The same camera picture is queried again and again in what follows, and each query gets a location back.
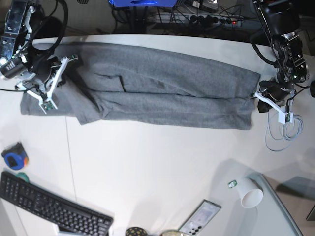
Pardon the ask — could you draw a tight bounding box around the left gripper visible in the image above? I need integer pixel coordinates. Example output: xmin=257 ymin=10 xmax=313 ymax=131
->
xmin=253 ymin=80 xmax=295 ymax=123

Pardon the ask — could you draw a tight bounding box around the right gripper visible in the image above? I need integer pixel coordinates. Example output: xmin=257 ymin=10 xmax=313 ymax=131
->
xmin=15 ymin=54 xmax=79 ymax=114

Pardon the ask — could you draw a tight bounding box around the grey t-shirt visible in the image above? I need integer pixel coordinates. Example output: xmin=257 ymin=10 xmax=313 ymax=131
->
xmin=20 ymin=42 xmax=261 ymax=131

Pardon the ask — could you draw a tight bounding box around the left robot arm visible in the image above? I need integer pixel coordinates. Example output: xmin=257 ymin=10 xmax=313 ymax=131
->
xmin=250 ymin=0 xmax=309 ymax=124

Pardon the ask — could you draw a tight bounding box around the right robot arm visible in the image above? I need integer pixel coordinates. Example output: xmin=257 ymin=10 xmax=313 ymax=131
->
xmin=0 ymin=0 xmax=79 ymax=114

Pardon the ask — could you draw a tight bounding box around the black round object at edge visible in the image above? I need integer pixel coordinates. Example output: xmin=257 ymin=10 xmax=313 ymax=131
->
xmin=310 ymin=81 xmax=315 ymax=98

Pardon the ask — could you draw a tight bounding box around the blue orange tape measure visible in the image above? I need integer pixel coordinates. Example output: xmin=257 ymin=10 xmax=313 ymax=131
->
xmin=1 ymin=142 xmax=29 ymax=171

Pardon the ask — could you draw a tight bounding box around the small green white chip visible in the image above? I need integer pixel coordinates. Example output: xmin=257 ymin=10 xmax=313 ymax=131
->
xmin=228 ymin=180 xmax=238 ymax=189

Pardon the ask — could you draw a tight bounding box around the blue box with hole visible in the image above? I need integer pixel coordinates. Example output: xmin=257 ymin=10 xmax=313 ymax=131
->
xmin=109 ymin=0 xmax=177 ymax=7

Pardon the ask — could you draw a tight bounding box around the white paper cup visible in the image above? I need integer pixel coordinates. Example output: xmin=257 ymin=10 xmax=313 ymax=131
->
xmin=236 ymin=178 xmax=263 ymax=208

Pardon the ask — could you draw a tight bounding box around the glass side table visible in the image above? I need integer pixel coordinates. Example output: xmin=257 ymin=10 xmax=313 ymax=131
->
xmin=245 ymin=173 xmax=315 ymax=236

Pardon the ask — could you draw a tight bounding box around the green round object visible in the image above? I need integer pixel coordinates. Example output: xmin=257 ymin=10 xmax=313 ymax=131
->
xmin=16 ymin=172 xmax=30 ymax=183

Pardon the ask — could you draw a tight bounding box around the smartphone in clear case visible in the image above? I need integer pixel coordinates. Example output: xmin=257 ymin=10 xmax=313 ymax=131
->
xmin=178 ymin=200 xmax=221 ymax=236

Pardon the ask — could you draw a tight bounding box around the black computer keyboard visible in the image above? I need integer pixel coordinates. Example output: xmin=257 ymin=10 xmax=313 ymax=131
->
xmin=0 ymin=171 xmax=113 ymax=236

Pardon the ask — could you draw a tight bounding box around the gold rimmed round tin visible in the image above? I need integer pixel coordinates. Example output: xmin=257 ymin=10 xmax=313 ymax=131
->
xmin=160 ymin=230 xmax=184 ymax=236

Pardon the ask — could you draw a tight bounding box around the black gold dotted round object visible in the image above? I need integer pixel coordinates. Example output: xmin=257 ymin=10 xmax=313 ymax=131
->
xmin=125 ymin=227 xmax=148 ymax=236

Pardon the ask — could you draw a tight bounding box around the white coiled cable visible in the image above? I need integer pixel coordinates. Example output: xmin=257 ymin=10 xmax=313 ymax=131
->
xmin=265 ymin=108 xmax=304 ymax=151

